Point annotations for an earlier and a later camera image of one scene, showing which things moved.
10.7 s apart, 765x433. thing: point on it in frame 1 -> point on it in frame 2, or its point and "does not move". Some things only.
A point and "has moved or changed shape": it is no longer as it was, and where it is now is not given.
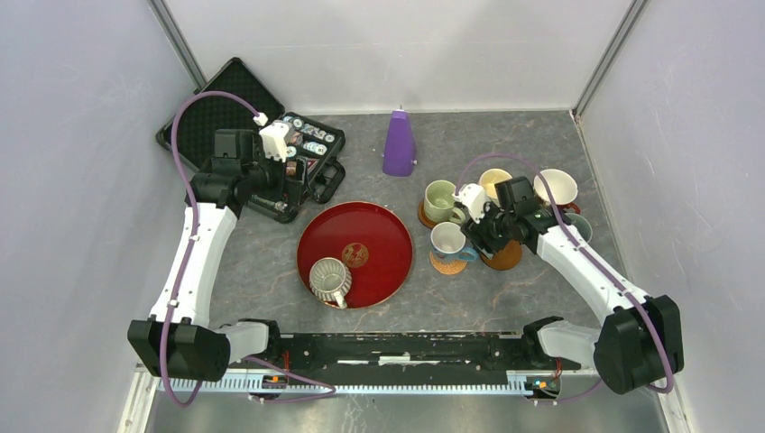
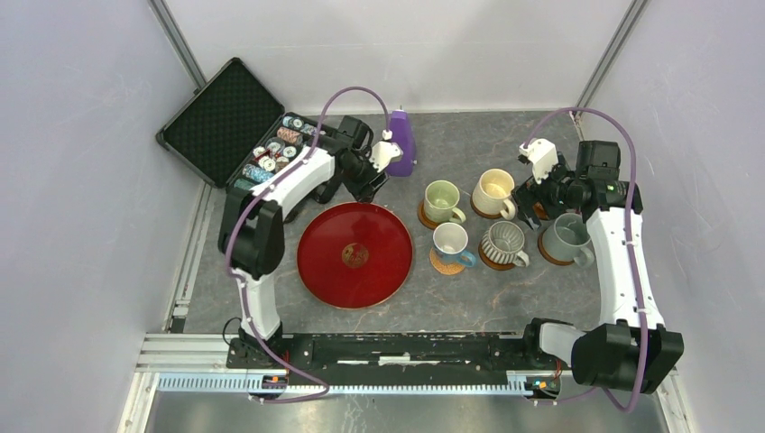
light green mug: [439, 202] does not move
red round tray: [370, 239] does not move
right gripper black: [474, 232] -> [529, 192]
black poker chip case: [319, 145] does not move
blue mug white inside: [447, 244] does not move
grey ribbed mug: [330, 279] has moved or changed shape
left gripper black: [289, 191] -> [364, 192]
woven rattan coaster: [447, 268] does not move
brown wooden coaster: [422, 216] does not move
